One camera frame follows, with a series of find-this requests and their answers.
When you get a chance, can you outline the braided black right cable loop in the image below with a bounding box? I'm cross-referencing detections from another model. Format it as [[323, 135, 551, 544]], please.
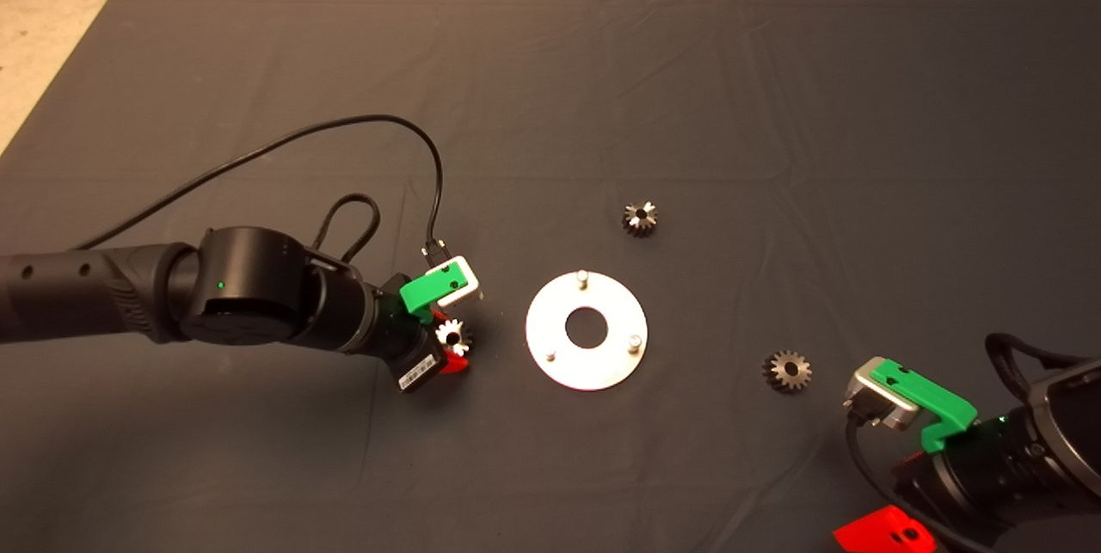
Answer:
[[985, 333, 1086, 404]]

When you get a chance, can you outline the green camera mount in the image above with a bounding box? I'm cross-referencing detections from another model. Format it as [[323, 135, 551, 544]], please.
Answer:
[[400, 265, 468, 322], [869, 361, 979, 455]]

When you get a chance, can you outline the black right camera cable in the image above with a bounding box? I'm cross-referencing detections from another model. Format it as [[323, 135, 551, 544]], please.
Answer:
[[844, 414, 1003, 553]]

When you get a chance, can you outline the round metal carrier plate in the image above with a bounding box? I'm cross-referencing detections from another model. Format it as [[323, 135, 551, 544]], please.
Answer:
[[526, 269, 649, 391]]

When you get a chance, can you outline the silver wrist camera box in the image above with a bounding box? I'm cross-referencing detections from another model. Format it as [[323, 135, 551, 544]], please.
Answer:
[[427, 255, 482, 306], [844, 357, 920, 432]]

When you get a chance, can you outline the green right camera mount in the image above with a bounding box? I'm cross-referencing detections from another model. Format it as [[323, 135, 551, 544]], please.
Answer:
[[869, 361, 979, 455]]

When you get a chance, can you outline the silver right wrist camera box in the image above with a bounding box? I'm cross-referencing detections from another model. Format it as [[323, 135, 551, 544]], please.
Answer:
[[844, 357, 920, 432]]

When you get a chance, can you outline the black camera cable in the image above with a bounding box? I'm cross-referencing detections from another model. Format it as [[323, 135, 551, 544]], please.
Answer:
[[73, 114, 446, 260], [844, 414, 1003, 553]]

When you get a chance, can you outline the white shiny bevel gear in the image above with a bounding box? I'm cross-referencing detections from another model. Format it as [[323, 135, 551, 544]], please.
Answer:
[[436, 319, 473, 356]]

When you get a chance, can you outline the dark grey table cloth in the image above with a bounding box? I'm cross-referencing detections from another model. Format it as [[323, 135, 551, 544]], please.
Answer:
[[0, 0, 1101, 553]]

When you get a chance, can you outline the braided black cable loop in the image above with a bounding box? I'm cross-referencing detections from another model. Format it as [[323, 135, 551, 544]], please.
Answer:
[[985, 333, 1086, 404], [311, 193, 382, 264]]

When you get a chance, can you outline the green left camera mount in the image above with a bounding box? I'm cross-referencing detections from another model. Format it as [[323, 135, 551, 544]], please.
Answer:
[[400, 265, 468, 322]]

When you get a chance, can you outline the braided black left cable loop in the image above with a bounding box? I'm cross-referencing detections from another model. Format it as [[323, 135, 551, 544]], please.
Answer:
[[311, 193, 382, 264]]

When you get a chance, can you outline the steel planetary gear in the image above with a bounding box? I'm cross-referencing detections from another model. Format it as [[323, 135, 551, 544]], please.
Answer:
[[763, 350, 813, 394], [623, 201, 660, 237]]

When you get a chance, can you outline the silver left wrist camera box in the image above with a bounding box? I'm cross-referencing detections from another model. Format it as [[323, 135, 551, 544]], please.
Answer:
[[427, 255, 482, 306]]

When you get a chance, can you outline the black left camera cable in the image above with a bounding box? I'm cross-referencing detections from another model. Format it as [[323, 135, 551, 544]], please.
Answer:
[[73, 114, 446, 260]]

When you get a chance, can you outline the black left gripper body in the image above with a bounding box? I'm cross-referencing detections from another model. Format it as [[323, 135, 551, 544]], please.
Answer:
[[370, 273, 448, 395]]

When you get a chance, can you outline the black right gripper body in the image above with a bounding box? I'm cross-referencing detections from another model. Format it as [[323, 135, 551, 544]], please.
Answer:
[[890, 424, 1033, 541]]

